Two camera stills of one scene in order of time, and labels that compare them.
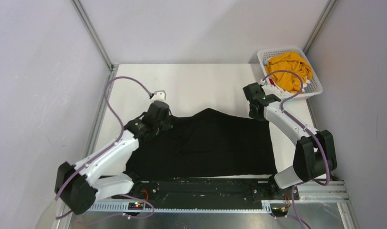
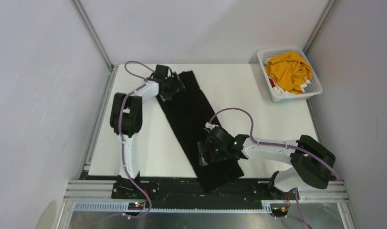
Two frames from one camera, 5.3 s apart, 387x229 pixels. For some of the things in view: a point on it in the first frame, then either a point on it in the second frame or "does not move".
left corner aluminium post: (82, 15) does not move
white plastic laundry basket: (292, 59) does not move
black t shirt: (203, 143) → (190, 116)
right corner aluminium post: (329, 8) does not move
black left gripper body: (164, 125) → (171, 88)
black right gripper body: (256, 116) → (217, 154)
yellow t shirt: (292, 62) does not move
